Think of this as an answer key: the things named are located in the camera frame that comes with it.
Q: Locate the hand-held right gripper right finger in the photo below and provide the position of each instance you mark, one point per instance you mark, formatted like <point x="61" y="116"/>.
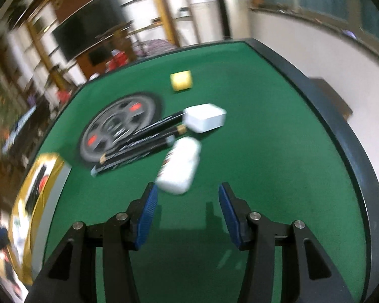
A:
<point x="229" y="211"/>

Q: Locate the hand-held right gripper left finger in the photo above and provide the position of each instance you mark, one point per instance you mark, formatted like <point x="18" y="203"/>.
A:
<point x="147" y="211"/>

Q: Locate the white bottle red label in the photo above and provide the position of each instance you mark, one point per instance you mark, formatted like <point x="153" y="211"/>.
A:
<point x="180" y="167"/>

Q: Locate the black marker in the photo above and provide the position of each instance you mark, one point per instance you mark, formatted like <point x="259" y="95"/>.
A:
<point x="132" y="156"/>

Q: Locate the gold box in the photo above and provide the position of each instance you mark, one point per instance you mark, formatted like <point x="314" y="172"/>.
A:
<point x="47" y="161"/>

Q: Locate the round wheel-pattern table panel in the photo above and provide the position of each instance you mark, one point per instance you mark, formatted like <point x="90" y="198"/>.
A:
<point x="113" y="121"/>

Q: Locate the white square box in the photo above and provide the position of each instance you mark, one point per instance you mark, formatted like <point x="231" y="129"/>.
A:
<point x="205" y="117"/>

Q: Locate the small yellow box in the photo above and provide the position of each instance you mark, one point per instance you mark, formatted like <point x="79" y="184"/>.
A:
<point x="180" y="80"/>

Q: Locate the wooden stool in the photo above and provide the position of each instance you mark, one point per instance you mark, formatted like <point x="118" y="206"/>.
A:
<point x="331" y="97"/>

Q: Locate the red bag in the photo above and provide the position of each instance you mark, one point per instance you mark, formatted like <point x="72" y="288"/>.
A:
<point x="117" y="59"/>

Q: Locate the purple cloth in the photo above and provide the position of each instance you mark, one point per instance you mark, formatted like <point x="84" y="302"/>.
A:
<point x="154" y="45"/>

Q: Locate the wooden chair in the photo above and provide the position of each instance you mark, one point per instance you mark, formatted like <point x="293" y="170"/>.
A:
<point x="113" y="36"/>

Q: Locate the black television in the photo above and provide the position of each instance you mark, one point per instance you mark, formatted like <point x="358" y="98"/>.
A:
<point x="82" y="34"/>

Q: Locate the tower air conditioner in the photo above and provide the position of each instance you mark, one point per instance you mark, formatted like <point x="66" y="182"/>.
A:
<point x="205" y="6"/>

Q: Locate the wooden wall shelf unit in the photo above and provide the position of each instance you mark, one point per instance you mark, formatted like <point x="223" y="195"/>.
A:
<point x="164" y="12"/>

